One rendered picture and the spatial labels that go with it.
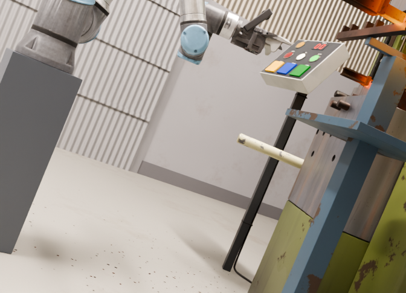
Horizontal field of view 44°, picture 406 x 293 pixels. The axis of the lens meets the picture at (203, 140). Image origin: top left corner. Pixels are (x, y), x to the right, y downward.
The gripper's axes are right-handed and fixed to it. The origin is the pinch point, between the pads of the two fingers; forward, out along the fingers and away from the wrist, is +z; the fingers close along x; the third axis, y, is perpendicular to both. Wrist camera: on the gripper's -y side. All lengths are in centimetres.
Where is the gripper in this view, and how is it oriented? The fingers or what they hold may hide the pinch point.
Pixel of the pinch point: (287, 45)
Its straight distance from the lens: 189.1
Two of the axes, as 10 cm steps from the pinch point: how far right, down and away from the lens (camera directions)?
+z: 9.2, 3.8, 0.9
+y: -3.9, 9.2, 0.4
